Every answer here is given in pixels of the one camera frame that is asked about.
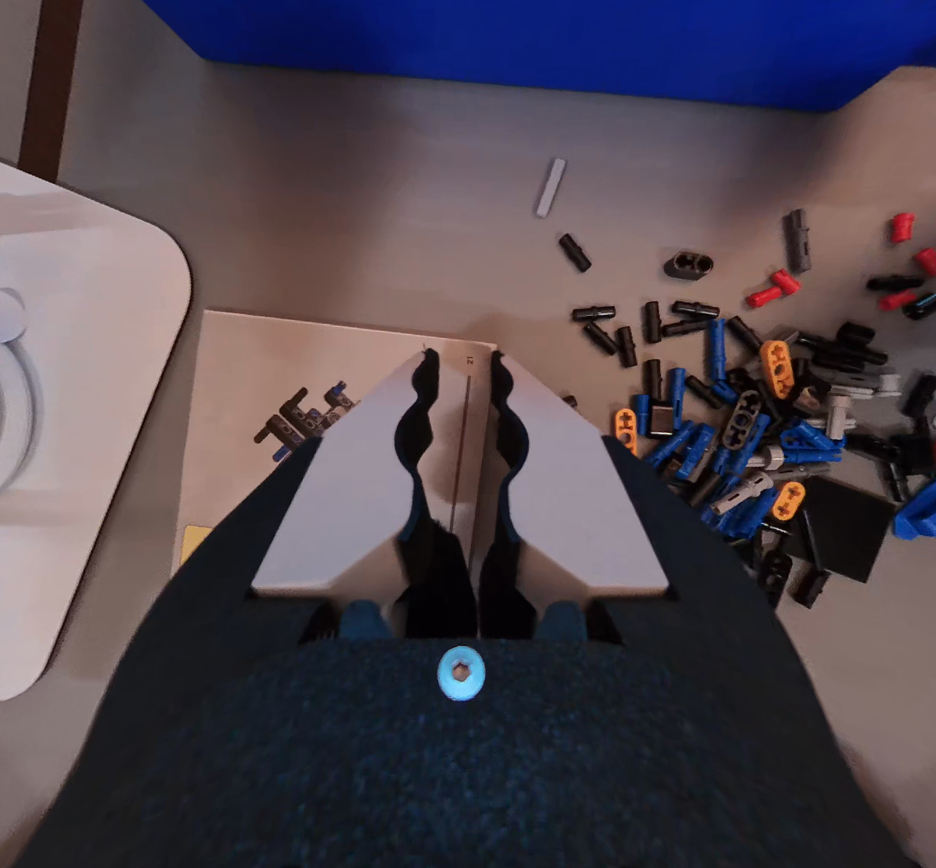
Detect lego instruction booklet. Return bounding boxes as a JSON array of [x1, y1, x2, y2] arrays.
[[179, 308, 500, 569]]

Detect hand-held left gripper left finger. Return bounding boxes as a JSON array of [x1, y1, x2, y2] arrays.
[[251, 347, 442, 604]]

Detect clear acrylic stand support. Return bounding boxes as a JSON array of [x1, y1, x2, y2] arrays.
[[0, 288, 43, 492]]

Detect pile of lego pieces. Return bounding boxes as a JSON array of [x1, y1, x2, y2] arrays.
[[558, 208, 936, 612]]

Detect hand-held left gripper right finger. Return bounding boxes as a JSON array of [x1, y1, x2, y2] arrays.
[[488, 350, 672, 612]]

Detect light grey lego axle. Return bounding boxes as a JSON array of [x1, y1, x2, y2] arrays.
[[534, 158, 568, 218]]

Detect white stand base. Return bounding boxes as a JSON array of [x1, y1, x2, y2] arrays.
[[0, 162, 193, 702]]

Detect blue plastic bin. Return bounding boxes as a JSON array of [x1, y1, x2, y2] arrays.
[[62, 0, 936, 113]]

